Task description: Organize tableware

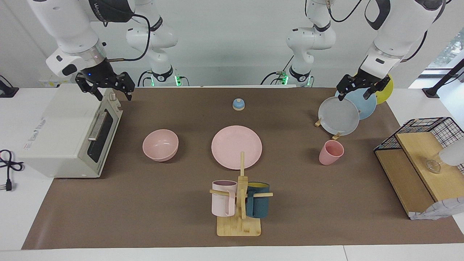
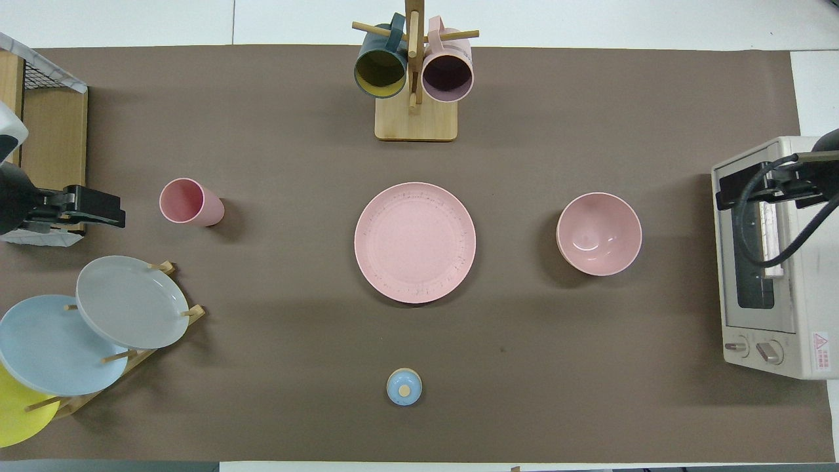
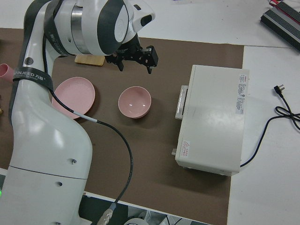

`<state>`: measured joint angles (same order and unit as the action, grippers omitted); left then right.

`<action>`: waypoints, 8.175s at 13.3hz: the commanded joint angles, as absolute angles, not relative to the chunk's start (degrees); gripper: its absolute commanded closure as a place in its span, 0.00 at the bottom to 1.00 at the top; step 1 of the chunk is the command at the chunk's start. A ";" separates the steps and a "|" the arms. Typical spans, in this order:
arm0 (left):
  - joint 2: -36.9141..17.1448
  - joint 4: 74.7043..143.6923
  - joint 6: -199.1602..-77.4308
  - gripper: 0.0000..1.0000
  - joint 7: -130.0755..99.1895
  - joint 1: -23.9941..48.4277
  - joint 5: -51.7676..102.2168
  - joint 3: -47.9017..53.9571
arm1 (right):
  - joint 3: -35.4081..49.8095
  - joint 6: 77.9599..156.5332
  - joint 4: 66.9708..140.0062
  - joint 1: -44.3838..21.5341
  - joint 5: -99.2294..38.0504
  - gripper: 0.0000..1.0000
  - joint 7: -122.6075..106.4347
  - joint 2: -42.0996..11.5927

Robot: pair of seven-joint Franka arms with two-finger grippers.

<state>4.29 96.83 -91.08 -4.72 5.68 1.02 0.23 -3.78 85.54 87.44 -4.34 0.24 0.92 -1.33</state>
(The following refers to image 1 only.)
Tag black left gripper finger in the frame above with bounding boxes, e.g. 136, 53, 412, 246
364, 77, 388, 100
337, 75, 357, 101

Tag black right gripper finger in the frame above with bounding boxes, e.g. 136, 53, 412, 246
75, 72, 104, 101
117, 72, 135, 101

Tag pink handleless cup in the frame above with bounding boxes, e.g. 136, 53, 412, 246
319, 140, 344, 166

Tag pink bowl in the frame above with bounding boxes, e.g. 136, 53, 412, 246
142, 129, 179, 162

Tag yellow plate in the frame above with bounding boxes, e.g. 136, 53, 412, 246
375, 74, 394, 105

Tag light blue plate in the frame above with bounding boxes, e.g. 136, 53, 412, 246
335, 88, 377, 120

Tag grey plate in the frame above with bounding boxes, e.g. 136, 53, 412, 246
318, 96, 360, 136

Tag white toaster oven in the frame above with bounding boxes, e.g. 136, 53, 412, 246
18, 83, 124, 178

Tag wooden plate rack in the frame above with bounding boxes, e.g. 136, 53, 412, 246
315, 116, 343, 141

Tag light wooden shelf board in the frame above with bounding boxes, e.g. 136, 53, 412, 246
395, 132, 464, 202

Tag window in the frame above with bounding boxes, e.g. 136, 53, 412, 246
428, 28, 464, 69

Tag brown wooden base board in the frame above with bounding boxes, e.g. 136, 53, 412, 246
375, 149, 435, 218

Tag clear glass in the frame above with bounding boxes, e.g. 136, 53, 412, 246
426, 158, 443, 174

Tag white frosted bottle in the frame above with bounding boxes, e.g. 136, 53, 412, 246
439, 140, 464, 166

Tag pink plate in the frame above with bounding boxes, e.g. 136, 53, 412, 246
211, 125, 262, 170

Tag brown table mat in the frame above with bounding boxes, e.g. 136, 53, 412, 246
21, 87, 464, 250

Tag white crumpled paper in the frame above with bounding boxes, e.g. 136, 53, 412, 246
410, 197, 464, 220

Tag dark teal mug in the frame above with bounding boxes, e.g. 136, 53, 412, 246
245, 182, 270, 219

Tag pink mug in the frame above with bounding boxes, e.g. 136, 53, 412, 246
212, 180, 238, 217

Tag wooden mug tree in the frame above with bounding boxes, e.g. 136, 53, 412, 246
210, 152, 273, 237

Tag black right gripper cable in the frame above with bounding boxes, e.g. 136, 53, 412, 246
108, 14, 151, 62

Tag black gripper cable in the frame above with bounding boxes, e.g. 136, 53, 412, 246
108, 14, 151, 62
401, 31, 429, 63

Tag black wire basket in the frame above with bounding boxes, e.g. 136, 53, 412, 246
374, 117, 464, 174

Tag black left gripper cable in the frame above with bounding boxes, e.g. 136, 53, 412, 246
401, 31, 429, 63

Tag black camera stand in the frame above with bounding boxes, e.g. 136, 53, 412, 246
422, 58, 464, 98

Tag black clamp mount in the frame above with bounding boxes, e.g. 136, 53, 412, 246
0, 74, 19, 98

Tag black power cord with plug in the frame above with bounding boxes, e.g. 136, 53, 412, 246
0, 149, 24, 192

